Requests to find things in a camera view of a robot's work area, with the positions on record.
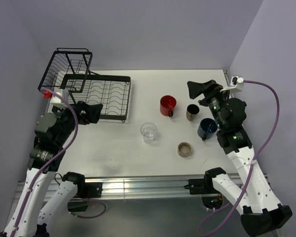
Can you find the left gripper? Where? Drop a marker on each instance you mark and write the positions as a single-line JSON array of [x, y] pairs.
[[92, 114]]

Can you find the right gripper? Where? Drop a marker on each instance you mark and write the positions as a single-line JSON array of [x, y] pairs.
[[211, 88]]

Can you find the brown ribbed mug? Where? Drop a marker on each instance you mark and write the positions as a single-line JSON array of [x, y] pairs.
[[192, 112]]

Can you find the red ceramic mug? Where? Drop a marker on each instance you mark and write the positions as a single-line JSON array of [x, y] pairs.
[[167, 105]]

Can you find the clear glass tumbler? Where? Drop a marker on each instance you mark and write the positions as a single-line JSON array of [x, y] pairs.
[[148, 131]]

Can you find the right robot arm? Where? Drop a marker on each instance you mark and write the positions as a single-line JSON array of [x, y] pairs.
[[259, 208]]

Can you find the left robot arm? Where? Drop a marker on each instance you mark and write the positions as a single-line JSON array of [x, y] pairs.
[[33, 218]]

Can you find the dark blue mug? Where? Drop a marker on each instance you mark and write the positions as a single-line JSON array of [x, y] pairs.
[[207, 128]]

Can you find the small beige stone bowl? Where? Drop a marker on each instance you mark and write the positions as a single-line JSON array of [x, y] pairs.
[[184, 149]]

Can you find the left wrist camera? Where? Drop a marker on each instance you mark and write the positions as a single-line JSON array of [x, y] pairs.
[[56, 101]]

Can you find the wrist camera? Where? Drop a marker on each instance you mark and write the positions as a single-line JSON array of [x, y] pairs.
[[56, 101], [236, 85]]

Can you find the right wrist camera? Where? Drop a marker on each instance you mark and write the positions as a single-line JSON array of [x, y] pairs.
[[236, 85]]

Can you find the black wire dish rack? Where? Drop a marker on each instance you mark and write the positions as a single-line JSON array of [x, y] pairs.
[[68, 60]]

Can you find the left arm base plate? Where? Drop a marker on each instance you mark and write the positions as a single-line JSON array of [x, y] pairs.
[[92, 190]]

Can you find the aluminium mounting rail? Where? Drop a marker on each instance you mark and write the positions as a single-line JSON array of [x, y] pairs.
[[124, 187]]

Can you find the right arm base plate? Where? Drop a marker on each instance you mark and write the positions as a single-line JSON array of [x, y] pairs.
[[199, 187]]

